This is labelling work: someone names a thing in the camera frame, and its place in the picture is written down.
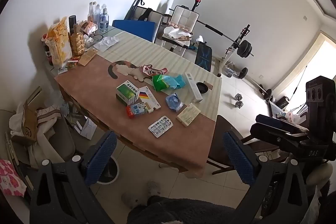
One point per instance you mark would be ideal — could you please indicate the pink snack bag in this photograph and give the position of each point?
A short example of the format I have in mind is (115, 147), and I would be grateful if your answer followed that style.
(89, 27)

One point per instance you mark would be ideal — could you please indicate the clear plastic water bottle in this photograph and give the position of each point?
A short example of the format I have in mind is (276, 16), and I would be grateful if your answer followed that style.
(104, 20)

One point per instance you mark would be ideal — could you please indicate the black weight bench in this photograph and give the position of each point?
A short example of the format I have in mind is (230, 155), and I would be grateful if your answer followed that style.
(203, 54)

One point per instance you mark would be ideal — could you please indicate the dark wooden chair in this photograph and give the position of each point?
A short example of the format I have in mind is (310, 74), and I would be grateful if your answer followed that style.
(225, 134)

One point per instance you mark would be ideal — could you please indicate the silver pill blister pack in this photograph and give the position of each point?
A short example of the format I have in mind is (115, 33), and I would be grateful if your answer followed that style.
(160, 126)

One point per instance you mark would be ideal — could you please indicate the tall clear glass bottle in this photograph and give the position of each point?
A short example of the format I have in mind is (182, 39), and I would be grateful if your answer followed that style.
(91, 12)
(97, 14)

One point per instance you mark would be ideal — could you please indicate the black cylinder bottle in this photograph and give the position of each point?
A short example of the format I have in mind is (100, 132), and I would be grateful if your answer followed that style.
(72, 22)

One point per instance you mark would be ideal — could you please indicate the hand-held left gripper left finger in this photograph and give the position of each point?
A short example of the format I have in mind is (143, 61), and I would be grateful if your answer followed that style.
(101, 158)

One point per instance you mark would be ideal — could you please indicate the grey fuzzy slipper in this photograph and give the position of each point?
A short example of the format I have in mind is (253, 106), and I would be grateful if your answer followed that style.
(130, 199)
(153, 187)

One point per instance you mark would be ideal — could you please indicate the cat print table mat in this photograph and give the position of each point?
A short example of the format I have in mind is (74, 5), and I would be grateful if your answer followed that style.
(99, 87)

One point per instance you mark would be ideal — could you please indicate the small black box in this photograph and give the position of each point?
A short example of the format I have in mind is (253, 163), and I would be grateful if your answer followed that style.
(283, 102)

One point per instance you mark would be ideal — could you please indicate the white paper sheets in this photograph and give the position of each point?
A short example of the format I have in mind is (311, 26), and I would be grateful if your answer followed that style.
(88, 129)

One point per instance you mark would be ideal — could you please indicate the golden liquor bottle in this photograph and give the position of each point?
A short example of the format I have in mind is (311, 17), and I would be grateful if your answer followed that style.
(77, 43)

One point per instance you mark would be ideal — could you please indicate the white and brown cloth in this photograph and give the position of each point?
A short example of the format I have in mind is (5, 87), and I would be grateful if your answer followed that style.
(44, 119)

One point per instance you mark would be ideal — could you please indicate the curl bar with plates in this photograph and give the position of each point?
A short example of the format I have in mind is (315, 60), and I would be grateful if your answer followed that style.
(242, 73)

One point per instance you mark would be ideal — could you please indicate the person's right hand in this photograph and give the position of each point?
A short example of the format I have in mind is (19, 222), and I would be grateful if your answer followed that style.
(317, 174)

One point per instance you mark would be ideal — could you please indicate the person's dark fleece clothing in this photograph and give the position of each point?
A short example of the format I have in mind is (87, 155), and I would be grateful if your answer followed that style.
(183, 211)

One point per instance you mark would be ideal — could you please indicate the green and blue plastic bag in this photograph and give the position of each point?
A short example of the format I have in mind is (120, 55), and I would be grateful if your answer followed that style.
(165, 82)

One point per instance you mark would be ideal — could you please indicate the white plastic packet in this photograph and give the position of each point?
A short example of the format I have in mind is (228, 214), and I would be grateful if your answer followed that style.
(106, 43)

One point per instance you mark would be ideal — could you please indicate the red and blue small box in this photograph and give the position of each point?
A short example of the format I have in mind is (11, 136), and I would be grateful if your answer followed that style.
(136, 110)

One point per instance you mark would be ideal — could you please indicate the wooden dining table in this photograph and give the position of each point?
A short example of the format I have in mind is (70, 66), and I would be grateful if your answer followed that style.
(147, 151)

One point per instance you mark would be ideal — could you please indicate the small brown box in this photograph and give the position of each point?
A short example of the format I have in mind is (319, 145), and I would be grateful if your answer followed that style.
(208, 84)

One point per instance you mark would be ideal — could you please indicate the brown flat cardboard box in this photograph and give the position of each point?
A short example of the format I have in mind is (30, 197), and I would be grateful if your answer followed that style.
(87, 57)

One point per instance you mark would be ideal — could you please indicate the beige flat box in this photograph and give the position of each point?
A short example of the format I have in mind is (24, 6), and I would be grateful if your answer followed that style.
(188, 115)

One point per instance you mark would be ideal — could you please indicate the pink floral bag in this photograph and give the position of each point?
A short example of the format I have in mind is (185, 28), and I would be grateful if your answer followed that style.
(10, 179)

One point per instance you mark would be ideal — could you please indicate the long white box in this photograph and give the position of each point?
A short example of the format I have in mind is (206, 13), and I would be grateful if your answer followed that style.
(193, 87)

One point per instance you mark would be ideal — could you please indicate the black ashtray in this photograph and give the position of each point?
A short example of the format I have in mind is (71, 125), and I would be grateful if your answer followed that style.
(203, 88)

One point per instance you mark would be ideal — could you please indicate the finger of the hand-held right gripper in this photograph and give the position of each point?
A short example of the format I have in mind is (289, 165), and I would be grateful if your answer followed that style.
(273, 136)
(278, 122)

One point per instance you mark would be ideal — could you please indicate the beige cloth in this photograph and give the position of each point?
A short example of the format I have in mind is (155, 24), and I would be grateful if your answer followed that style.
(178, 33)

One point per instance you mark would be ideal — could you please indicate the dark bottle red label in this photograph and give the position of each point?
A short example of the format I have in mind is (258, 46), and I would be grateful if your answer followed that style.
(47, 52)

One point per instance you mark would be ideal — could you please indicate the blue plastic packet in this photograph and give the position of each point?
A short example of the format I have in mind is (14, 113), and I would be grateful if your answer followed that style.
(173, 102)

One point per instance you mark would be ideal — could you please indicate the white padded chair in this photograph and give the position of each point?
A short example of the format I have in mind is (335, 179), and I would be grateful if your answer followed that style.
(183, 18)

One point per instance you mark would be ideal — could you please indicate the chrome dumbbell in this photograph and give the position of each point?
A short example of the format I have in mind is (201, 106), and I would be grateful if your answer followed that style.
(239, 104)
(237, 96)

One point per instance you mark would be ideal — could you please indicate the person's right forearm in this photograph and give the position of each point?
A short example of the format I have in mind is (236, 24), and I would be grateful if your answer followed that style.
(329, 190)

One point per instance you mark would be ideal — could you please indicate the green medicine box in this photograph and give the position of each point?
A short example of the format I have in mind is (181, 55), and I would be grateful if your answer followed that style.
(126, 92)

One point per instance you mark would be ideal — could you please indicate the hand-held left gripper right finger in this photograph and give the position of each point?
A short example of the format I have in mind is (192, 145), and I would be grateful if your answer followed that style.
(237, 158)

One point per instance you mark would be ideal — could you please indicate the white striped medicine box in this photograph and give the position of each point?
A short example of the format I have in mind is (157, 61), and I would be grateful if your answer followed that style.
(150, 98)

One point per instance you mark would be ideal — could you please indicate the yellow chips bag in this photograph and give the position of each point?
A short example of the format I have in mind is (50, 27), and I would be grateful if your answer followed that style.
(59, 40)

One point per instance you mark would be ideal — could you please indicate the glass ashtray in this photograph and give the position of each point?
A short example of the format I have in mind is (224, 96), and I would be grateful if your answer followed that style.
(98, 37)

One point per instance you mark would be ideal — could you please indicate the red snack wrapper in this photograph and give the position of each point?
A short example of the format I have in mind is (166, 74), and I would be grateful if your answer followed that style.
(155, 71)

